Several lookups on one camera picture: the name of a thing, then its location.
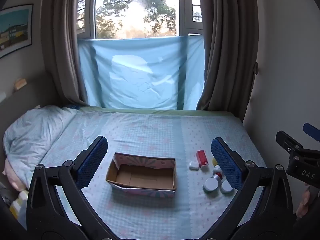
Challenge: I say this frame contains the small tan object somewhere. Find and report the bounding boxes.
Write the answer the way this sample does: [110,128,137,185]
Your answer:
[14,78,27,90]

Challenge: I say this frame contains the white bottle red band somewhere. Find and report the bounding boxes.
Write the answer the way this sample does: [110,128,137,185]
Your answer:
[212,166,223,181]

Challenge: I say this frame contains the framed wall poster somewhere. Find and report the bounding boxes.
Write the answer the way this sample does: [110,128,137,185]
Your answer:
[0,4,34,60]

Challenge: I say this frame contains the light blue hanging cloth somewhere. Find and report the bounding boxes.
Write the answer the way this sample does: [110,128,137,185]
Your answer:
[78,34,206,111]

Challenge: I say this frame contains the brown curtain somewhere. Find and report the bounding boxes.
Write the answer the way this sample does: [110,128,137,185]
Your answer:
[40,0,91,107]
[195,0,259,112]

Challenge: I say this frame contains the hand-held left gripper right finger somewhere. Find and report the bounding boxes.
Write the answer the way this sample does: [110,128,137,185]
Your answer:
[207,137,294,233]

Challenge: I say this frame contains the cardboard box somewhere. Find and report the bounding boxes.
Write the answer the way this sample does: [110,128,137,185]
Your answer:
[105,152,177,198]

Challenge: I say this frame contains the bed with patterned blue sheet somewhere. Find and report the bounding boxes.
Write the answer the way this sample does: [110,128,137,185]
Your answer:
[5,105,269,240]

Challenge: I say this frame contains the small red carton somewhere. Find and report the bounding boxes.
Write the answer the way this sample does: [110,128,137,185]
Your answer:
[196,150,209,172]

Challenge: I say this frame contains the pink pillow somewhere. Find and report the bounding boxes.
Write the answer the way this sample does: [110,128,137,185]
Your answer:
[3,159,25,192]

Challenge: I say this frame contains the window with white frame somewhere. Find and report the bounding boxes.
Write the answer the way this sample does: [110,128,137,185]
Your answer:
[76,0,205,41]

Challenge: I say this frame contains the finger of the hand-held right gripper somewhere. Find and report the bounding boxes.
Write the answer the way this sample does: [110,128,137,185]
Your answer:
[276,130,320,157]
[302,123,320,142]

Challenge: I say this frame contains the light blue pillow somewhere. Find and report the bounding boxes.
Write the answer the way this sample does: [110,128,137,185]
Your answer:
[3,105,78,180]

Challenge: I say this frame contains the person's right hand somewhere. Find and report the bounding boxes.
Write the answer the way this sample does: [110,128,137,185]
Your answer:
[296,183,312,218]

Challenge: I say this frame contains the white jar black lid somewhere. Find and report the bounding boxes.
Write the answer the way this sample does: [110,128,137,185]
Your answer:
[203,176,221,194]
[220,180,234,194]

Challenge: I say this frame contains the white and yellow bottles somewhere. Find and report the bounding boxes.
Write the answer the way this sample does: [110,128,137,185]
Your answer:
[9,190,29,218]

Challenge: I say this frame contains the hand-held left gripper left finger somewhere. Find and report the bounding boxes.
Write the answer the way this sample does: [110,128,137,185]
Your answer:
[26,135,110,233]

